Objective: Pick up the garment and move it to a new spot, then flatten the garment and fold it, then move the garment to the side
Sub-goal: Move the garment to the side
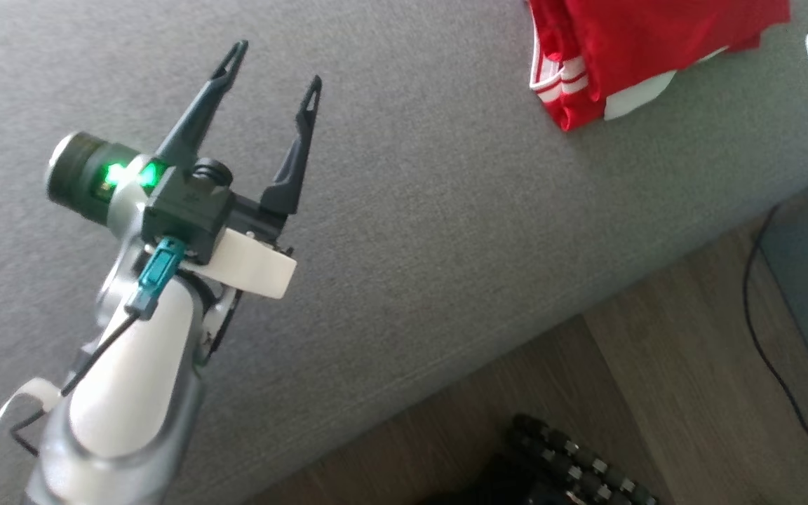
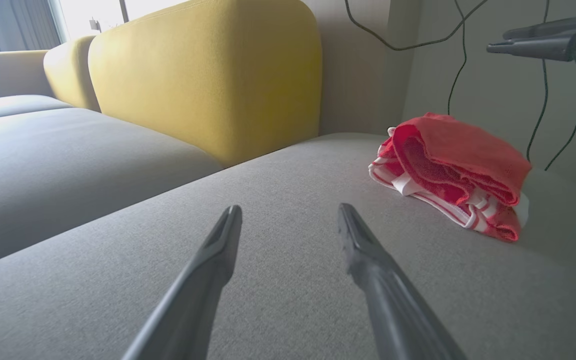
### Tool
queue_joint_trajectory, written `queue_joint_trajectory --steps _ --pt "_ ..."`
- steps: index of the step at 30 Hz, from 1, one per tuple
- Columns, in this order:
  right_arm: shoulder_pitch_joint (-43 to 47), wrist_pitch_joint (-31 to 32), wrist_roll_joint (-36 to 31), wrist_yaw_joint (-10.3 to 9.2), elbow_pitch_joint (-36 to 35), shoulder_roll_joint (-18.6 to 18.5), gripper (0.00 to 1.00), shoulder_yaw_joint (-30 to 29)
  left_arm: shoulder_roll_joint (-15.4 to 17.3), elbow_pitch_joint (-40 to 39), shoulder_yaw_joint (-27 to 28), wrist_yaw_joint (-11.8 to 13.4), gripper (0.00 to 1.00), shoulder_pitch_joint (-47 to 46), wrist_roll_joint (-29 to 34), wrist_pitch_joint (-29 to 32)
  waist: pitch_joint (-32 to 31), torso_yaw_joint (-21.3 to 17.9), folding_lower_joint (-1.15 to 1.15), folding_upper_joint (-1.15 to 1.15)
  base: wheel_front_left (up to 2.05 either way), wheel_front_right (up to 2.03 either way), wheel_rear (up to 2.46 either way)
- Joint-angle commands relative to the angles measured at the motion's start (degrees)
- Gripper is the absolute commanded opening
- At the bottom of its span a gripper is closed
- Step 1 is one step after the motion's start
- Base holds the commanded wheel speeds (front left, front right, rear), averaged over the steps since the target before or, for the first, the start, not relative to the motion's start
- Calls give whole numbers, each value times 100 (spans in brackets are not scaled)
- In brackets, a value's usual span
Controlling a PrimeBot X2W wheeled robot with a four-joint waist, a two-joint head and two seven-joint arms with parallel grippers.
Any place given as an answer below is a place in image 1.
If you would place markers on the black robot base roller wheel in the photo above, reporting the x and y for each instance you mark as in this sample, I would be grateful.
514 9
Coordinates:
558 456

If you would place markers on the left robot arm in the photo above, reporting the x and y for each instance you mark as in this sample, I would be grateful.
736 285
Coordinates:
130 393

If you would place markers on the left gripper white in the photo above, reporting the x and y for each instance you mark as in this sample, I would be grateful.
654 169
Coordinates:
257 270

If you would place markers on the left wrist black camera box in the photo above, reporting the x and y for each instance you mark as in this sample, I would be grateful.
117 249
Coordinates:
186 210

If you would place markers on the red Bulls basketball jersey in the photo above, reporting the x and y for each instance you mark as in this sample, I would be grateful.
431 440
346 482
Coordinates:
642 35

